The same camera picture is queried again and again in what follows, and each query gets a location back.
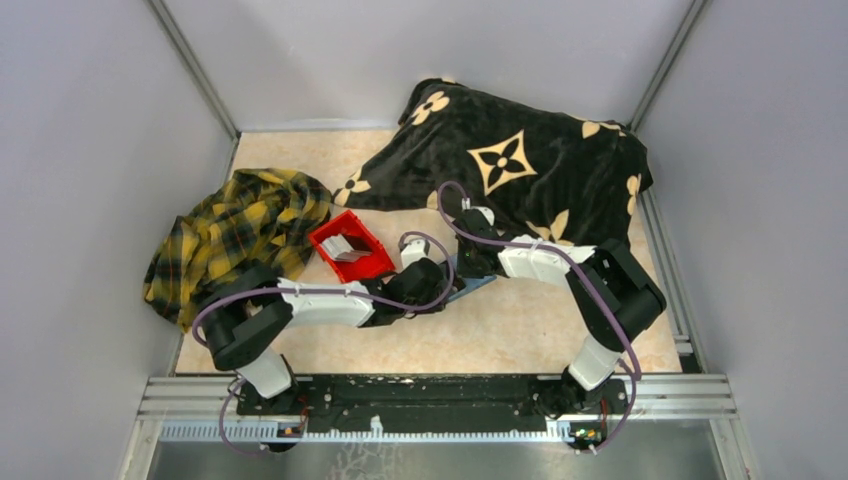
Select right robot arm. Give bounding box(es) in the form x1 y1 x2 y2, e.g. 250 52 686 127
451 208 666 413

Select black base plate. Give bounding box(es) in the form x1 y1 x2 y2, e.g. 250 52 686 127
236 374 628 434

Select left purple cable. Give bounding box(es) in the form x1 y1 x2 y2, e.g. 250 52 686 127
192 230 457 457

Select red plastic bin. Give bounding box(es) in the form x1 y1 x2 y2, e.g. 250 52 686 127
308 211 395 283

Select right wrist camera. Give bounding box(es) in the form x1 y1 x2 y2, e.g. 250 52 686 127
470 206 495 226

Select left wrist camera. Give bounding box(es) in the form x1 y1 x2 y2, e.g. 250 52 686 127
400 238 430 269

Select blue card holder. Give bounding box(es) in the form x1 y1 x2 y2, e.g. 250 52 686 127
440 254 497 303

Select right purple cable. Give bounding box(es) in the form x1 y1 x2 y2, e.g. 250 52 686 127
435 181 643 455

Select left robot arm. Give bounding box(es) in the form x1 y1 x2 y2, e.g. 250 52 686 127
192 258 456 415

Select purple cable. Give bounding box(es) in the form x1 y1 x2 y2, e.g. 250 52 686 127
192 230 457 457
435 181 643 455

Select yellow plaid shirt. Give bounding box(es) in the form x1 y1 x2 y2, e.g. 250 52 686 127
142 168 332 331

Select cards in red bin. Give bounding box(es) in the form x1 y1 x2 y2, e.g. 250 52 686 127
320 234 373 263

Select black floral blanket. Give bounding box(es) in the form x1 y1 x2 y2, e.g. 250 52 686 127
333 78 653 245

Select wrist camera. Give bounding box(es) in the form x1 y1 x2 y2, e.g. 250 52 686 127
470 206 495 226
400 238 430 269

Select aluminium front rail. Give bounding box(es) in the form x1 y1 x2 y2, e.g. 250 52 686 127
138 374 737 444

